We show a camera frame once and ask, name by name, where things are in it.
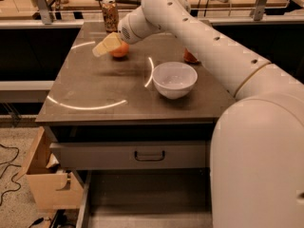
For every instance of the metal guard rail frame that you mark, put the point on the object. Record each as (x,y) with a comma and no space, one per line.
(234,10)

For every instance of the grey drawer cabinet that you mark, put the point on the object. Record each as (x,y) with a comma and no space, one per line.
(104,100)

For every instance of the open middle drawer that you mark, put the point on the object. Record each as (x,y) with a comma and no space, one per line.
(176,198)

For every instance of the cardboard box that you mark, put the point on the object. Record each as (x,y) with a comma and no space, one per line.
(52,189)

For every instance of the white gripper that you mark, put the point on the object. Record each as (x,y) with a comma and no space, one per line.
(125,30)

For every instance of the brown patterned drink can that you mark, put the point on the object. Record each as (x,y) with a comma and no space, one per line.
(110,15)

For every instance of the grey top drawer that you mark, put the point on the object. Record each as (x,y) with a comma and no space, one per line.
(130,155)

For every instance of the white ceramic bowl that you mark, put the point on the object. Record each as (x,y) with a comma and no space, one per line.
(174,80)

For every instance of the orange fruit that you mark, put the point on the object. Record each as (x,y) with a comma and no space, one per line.
(120,51)

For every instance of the red cola can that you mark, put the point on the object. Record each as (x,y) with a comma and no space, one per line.
(189,57)

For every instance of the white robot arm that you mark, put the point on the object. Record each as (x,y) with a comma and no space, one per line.
(257,148)

